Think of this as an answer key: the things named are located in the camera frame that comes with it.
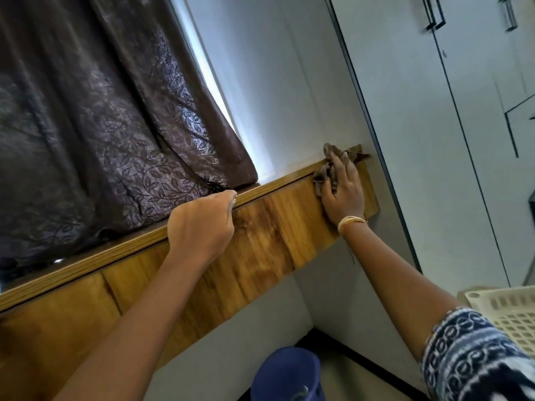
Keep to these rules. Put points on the person's left hand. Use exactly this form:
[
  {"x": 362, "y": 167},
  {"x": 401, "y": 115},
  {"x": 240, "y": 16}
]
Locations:
[{"x": 200, "y": 229}]

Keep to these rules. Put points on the person's right hand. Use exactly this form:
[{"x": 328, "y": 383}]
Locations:
[{"x": 347, "y": 192}]

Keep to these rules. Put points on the brown striped cleaning cloth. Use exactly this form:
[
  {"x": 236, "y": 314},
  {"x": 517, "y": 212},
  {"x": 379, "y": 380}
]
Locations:
[{"x": 324, "y": 175}]

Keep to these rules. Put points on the person's left forearm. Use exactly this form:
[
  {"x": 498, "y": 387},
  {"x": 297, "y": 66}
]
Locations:
[{"x": 138, "y": 329}]

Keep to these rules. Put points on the person's right forearm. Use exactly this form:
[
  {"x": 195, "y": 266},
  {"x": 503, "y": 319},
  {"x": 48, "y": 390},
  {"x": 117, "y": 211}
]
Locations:
[{"x": 397, "y": 296}]

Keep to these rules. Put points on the gold bangles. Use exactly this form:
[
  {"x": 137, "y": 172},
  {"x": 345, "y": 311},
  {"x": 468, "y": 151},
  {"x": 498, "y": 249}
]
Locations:
[{"x": 351, "y": 223}]

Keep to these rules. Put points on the wooden table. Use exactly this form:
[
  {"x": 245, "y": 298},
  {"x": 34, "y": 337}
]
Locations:
[{"x": 259, "y": 246}]

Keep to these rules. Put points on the white wardrobe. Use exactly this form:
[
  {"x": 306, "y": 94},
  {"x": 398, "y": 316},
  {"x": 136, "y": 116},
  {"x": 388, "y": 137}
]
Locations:
[{"x": 439, "y": 141}]

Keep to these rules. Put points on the black framed window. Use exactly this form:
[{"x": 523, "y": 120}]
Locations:
[{"x": 225, "y": 100}]

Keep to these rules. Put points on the brown leaf-patterned curtain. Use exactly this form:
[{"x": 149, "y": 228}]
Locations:
[{"x": 104, "y": 121}]

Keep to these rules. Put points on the blue bucket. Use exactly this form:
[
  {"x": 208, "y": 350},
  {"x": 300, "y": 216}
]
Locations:
[{"x": 288, "y": 375}]

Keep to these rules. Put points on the white plastic basket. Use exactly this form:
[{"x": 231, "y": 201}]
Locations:
[{"x": 510, "y": 313}]

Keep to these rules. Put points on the blue white patterned top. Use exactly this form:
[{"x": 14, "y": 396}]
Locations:
[{"x": 472, "y": 359}]

